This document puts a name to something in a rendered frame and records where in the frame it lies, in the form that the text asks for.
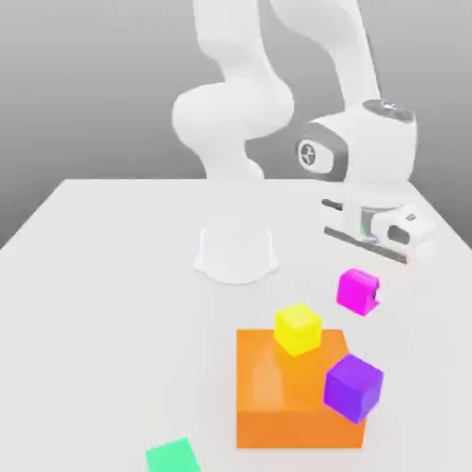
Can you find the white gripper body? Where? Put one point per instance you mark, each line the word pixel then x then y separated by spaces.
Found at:
pixel 365 254

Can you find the small magenta cube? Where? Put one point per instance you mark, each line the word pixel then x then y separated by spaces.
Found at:
pixel 354 291

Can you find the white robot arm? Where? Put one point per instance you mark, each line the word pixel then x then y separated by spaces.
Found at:
pixel 236 110

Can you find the small yellow cube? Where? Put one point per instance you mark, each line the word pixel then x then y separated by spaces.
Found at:
pixel 297 328

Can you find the small purple cube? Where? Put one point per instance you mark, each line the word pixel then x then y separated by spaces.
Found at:
pixel 352 389

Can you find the small green cube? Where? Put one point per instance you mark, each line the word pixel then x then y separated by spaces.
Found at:
pixel 171 457

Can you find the large orange box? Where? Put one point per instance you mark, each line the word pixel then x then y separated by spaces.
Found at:
pixel 291 416

